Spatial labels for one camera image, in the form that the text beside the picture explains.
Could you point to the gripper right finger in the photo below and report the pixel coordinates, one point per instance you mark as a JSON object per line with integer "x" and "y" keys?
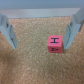
{"x": 72, "y": 30}

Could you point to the pink block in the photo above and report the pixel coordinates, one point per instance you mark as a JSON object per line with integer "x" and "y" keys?
{"x": 55, "y": 44}

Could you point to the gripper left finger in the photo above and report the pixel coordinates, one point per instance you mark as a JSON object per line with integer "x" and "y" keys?
{"x": 8, "y": 30}

